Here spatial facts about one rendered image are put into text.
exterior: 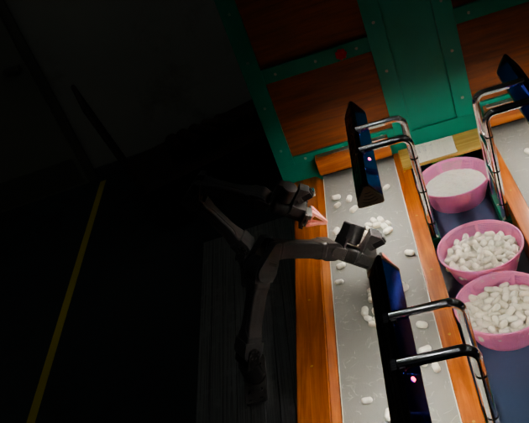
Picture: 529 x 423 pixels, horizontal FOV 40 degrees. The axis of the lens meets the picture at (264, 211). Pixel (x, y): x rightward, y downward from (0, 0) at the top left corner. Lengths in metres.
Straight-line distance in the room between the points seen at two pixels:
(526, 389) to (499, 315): 0.24
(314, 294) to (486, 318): 0.56
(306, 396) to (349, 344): 0.23
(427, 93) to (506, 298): 1.02
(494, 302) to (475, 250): 0.28
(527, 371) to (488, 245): 0.50
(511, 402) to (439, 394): 0.18
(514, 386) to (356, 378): 0.42
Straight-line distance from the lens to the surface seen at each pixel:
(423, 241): 2.48
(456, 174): 2.83
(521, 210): 2.52
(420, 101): 2.95
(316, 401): 2.06
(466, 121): 3.01
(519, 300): 2.25
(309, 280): 2.47
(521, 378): 2.10
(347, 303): 2.36
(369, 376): 2.11
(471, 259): 2.40
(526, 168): 2.78
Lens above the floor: 2.21
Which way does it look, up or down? 30 degrees down
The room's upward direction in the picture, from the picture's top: 22 degrees counter-clockwise
